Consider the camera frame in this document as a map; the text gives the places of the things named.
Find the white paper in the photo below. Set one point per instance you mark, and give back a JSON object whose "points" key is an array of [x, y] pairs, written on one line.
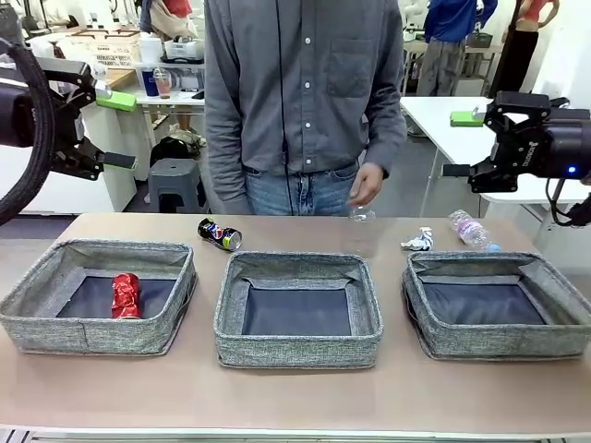
{"points": [[420, 241]]}

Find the white desk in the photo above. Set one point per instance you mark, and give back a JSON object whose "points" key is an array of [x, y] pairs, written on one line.
{"points": [[184, 98]]}

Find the person in grey shirt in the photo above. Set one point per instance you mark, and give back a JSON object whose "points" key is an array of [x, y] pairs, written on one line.
{"points": [[300, 92]]}

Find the background work table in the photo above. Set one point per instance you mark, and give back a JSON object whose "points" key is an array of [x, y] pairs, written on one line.
{"points": [[415, 46]]}

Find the clear plastic water bottle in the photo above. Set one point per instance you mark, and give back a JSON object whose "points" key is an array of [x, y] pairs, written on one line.
{"points": [[471, 229]]}

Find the wooden top white table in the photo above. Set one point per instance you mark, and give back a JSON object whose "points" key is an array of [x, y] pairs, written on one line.
{"points": [[120, 76]]}

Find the person's right forearm grey sleeve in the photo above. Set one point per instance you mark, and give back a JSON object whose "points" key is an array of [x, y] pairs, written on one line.
{"points": [[226, 161]]}

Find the grey fabric basket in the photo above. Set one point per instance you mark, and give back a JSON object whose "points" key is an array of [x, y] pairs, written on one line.
{"points": [[485, 343], [129, 337], [295, 350]]}

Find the white tabletop appliance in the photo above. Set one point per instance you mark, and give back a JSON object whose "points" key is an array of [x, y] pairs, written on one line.
{"points": [[182, 48]]}

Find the white plastic jug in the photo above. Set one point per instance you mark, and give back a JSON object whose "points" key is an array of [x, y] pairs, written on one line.
{"points": [[150, 48]]}

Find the background person with beige bag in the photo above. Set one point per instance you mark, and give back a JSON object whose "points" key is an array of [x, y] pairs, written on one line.
{"points": [[171, 18]]}

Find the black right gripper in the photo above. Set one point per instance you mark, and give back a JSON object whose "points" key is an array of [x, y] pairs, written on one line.
{"points": [[554, 147]]}

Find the grey plastic stool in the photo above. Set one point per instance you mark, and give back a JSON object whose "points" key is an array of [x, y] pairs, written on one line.
{"points": [[175, 168]]}

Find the person's left hand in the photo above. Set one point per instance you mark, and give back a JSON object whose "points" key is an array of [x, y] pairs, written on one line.
{"points": [[369, 182]]}

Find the person's left forearm grey sleeve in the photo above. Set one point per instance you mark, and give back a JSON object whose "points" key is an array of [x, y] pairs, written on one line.
{"points": [[388, 138]]}

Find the pink drink cup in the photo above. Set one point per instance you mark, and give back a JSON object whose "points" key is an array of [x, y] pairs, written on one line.
{"points": [[164, 87]]}

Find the clear plastic cup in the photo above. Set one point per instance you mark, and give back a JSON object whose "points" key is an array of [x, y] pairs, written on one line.
{"points": [[362, 217]]}

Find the black bag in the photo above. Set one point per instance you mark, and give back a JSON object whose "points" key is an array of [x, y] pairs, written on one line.
{"points": [[171, 147]]}

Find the dark grey garment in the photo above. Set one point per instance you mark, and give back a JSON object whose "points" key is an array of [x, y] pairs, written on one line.
{"points": [[10, 20]]}

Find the crushed black soda can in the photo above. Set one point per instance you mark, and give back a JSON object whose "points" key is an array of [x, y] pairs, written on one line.
{"points": [[219, 234]]}

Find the crushed red soda can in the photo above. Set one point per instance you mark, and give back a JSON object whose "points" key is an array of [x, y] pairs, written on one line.
{"points": [[125, 295]]}

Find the small white background robot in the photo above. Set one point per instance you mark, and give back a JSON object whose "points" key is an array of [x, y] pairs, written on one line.
{"points": [[408, 18]]}

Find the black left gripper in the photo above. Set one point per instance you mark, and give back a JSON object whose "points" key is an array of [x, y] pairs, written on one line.
{"points": [[18, 115]]}

